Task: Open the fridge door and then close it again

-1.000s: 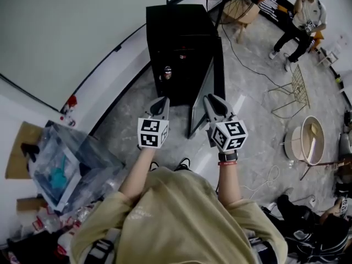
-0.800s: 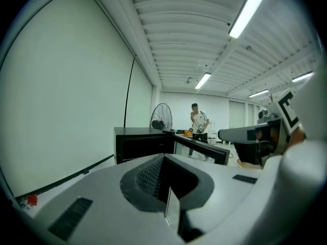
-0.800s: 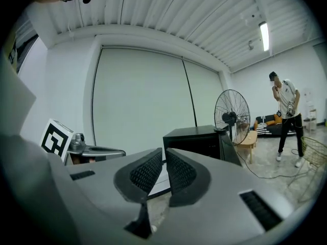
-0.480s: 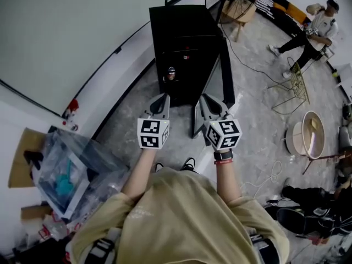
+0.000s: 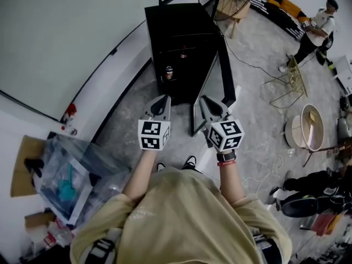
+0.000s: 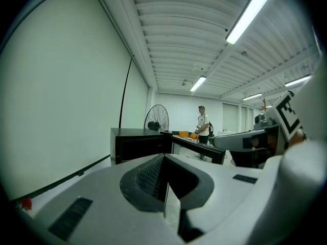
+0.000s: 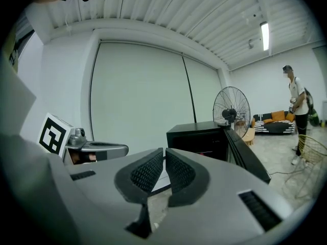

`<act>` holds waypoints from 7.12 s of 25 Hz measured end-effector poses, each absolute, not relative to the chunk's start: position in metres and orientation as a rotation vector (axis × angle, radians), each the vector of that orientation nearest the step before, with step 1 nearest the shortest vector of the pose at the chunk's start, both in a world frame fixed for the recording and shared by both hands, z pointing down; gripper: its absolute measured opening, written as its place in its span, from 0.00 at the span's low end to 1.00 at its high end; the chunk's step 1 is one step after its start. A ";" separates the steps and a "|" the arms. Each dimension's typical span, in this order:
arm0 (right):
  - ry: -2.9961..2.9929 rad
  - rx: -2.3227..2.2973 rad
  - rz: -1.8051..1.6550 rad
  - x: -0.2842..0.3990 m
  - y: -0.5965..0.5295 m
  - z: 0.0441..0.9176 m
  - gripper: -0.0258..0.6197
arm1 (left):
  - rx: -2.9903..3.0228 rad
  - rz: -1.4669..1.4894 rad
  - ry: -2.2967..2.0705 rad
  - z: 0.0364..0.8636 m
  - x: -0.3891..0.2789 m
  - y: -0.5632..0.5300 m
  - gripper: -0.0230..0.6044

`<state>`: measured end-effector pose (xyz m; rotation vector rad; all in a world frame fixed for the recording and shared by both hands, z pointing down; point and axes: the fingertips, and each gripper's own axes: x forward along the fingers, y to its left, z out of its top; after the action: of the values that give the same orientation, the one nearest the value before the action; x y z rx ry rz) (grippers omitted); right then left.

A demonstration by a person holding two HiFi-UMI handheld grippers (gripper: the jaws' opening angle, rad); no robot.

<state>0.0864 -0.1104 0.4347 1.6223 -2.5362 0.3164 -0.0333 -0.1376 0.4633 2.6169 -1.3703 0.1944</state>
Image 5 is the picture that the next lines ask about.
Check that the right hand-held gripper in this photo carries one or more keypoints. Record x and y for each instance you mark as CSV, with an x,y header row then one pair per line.
x,y
225,135

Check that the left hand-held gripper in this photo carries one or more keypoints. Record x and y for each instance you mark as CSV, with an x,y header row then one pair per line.
x,y
154,135

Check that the black mini fridge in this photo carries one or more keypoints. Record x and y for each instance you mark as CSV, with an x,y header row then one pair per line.
x,y
176,18

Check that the person's right forearm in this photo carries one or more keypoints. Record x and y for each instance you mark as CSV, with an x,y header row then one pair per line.
x,y
231,180

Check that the person's left forearm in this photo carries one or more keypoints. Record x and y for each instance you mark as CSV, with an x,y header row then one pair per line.
x,y
140,175

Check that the black smartwatch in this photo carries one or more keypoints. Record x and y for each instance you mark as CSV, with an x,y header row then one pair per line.
x,y
226,156

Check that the red wristband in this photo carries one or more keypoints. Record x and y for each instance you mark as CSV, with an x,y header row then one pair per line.
x,y
226,163

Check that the black white sneaker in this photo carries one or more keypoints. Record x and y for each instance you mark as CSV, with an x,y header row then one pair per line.
x,y
190,161
160,166

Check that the small dark bottle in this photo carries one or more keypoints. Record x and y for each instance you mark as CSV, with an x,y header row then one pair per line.
x,y
183,55

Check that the clear plastic storage bin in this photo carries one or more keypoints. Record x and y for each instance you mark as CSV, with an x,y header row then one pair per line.
x,y
96,158

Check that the round beige side table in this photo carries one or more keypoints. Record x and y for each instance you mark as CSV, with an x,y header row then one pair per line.
x,y
294,132

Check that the red plastic object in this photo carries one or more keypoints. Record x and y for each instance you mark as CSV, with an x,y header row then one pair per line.
x,y
72,109

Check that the pile of clear plastic bottles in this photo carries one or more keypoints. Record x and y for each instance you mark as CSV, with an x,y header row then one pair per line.
x,y
110,183

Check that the round wooden table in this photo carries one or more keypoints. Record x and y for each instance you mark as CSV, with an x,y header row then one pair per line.
x,y
237,14

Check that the yellow paper sheet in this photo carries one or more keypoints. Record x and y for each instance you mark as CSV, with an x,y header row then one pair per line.
x,y
313,116

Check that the person in olive shirt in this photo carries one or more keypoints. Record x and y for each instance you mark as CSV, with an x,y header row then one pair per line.
x,y
178,219

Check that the dark red tripod stand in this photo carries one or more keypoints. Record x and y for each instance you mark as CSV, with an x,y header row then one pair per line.
x,y
324,149

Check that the teal plastic brush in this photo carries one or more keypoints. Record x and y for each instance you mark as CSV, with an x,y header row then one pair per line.
x,y
67,188

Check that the yellow-green ball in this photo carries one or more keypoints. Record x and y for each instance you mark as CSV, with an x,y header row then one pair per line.
x,y
331,66

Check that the orange sofa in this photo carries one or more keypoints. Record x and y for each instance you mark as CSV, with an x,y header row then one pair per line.
x,y
288,4

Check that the black backpack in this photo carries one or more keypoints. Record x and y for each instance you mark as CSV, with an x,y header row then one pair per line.
x,y
299,206

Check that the white cabinet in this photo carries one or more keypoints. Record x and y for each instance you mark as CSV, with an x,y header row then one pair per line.
x,y
345,73

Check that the orange folder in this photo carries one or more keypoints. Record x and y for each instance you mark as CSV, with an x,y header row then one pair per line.
x,y
324,224

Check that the small cardboard box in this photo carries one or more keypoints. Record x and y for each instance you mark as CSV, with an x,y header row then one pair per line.
x,y
38,219

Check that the black bag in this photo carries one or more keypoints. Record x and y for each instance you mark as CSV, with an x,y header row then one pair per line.
x,y
46,254

